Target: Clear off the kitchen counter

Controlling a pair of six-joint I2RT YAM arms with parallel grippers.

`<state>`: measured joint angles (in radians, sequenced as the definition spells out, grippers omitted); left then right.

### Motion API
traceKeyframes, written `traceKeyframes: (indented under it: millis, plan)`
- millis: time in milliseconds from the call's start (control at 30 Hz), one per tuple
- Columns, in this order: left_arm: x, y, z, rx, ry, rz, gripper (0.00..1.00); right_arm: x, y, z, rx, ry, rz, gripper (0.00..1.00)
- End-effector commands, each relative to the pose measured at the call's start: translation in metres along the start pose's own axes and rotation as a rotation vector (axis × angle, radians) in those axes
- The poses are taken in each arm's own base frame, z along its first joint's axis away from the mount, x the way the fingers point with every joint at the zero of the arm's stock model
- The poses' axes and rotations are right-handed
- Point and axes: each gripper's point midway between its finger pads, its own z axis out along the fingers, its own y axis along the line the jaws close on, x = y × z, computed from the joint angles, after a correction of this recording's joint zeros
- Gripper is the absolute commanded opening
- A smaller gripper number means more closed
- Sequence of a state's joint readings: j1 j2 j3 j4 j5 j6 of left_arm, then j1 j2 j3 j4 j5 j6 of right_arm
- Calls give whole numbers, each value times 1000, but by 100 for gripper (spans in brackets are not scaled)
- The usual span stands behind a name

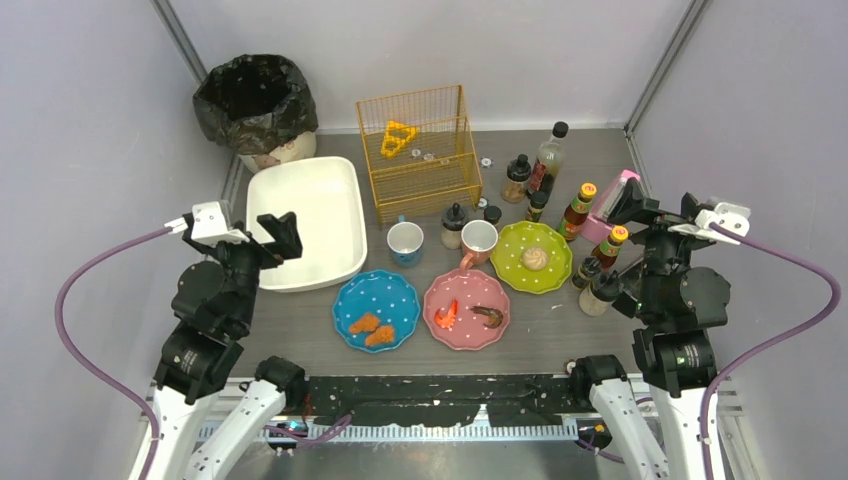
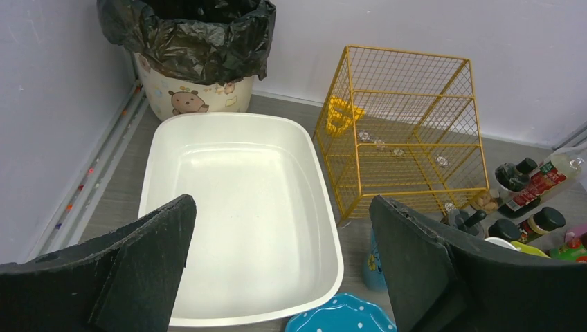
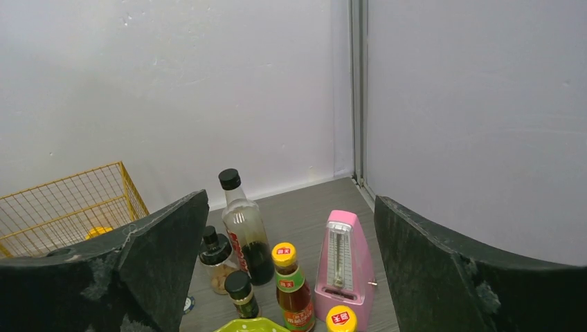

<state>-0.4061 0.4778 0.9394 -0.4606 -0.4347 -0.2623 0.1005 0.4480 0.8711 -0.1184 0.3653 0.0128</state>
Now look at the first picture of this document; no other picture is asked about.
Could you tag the dark spice bottle right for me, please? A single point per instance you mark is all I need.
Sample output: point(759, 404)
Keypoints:
point(587, 270)

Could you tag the yellow plastic toy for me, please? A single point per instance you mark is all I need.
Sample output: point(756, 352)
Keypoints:
point(396, 137)

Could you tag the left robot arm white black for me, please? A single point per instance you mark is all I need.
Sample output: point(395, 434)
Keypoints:
point(214, 305)

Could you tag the blue mug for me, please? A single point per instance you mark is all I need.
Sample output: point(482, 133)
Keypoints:
point(405, 240)

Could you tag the pink mug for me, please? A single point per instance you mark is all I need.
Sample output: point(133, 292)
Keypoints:
point(478, 240)

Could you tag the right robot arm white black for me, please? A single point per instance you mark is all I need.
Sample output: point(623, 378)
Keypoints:
point(676, 303)

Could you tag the brown shrimp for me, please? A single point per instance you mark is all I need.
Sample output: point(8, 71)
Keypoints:
point(493, 317)

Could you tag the trash bin with black bag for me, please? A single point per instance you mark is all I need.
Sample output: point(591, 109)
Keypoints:
point(261, 108)

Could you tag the small black cap jar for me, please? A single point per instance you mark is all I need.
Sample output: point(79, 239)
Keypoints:
point(492, 214)

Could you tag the pink box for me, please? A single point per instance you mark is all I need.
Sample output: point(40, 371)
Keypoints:
point(597, 227)

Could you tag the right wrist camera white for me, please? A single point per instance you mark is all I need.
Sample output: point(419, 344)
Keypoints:
point(727, 215)

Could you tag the steamed bun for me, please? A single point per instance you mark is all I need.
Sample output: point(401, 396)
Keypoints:
point(535, 258)

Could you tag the white shaker bottle right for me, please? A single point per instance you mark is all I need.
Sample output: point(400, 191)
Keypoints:
point(603, 290)

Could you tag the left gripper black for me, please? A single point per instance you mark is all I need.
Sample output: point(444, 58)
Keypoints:
point(259, 255)

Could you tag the black base mount strip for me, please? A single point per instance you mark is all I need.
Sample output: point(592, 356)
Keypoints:
point(438, 401)

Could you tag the tall clear oil bottle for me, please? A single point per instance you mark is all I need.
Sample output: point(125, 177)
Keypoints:
point(550, 157)

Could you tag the brown spice jar black cap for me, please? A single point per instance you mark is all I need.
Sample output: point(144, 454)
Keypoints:
point(517, 175)

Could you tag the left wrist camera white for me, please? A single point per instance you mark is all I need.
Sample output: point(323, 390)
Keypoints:
point(207, 224)

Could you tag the small dark pepper bottle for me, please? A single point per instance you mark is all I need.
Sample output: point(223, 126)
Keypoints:
point(537, 202)

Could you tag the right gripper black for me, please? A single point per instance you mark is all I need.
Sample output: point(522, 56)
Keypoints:
point(660, 220)

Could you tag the white plastic basin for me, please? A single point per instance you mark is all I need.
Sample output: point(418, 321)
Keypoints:
point(324, 194)

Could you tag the green polka dot plate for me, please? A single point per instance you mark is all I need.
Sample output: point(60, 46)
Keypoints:
point(513, 240)

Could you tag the right fried chicken piece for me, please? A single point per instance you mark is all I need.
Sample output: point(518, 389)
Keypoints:
point(381, 336)

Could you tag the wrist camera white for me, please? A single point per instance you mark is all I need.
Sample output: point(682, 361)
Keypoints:
point(727, 215)
point(207, 224)

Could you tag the sauce bottle yellow cap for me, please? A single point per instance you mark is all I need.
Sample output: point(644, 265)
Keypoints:
point(577, 212)
point(608, 249)

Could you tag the fried chicken piece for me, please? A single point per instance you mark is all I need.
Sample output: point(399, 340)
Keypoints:
point(381, 336)
point(367, 323)

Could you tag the blue polka dot plate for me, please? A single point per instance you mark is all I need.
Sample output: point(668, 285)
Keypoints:
point(387, 295)

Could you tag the red shrimp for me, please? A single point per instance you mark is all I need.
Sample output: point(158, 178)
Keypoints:
point(446, 318)

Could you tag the yellow wire basket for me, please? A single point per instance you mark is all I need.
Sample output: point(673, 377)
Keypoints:
point(438, 168)

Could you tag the left fried chicken piece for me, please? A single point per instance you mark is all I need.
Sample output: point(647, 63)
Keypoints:
point(367, 323)

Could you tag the pink polka dot plate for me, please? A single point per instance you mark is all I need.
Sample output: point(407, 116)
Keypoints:
point(469, 287)

